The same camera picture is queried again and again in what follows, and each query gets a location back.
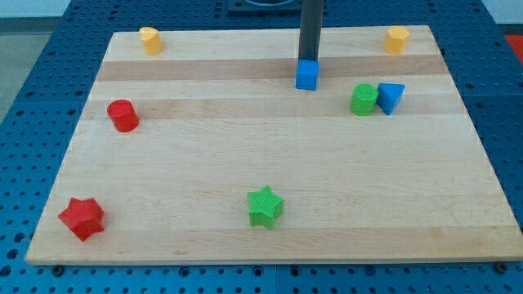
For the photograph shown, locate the blue cube block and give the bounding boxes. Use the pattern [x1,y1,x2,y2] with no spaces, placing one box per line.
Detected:
[295,60,320,91]

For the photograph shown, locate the wooden board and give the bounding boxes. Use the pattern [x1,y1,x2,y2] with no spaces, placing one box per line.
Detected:
[26,25,522,265]

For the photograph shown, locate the green star block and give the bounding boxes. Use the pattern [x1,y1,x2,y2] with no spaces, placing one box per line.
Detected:
[248,185,284,230]

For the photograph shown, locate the green cylinder block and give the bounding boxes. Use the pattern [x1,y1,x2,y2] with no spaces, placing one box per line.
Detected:
[350,83,378,116]

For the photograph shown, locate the blue triangle block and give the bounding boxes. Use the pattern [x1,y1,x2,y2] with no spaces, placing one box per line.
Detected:
[377,83,405,115]

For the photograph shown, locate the red cylinder block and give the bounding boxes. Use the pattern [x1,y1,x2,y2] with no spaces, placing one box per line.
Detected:
[107,100,139,132]

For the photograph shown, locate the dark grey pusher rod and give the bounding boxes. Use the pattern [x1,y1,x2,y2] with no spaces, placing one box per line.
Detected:
[298,0,324,60]

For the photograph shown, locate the yellow heart block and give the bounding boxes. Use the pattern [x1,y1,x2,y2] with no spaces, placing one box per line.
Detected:
[139,27,163,56]

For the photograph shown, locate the yellow hexagon block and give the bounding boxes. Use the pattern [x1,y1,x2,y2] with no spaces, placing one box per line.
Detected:
[383,25,410,55]

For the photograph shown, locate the red star block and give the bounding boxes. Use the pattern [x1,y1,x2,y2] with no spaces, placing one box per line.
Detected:
[58,198,105,242]

